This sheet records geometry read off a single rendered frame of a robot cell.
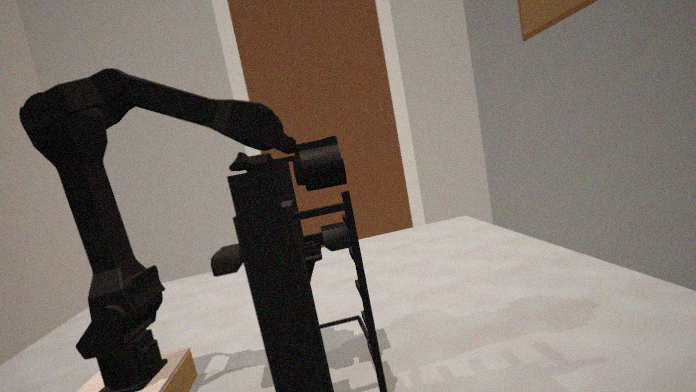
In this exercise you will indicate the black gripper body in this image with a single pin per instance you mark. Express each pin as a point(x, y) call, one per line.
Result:
point(334, 236)

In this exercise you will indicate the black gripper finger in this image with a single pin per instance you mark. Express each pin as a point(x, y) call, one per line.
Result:
point(310, 262)

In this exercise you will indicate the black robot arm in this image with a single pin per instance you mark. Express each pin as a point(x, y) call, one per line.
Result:
point(67, 124)

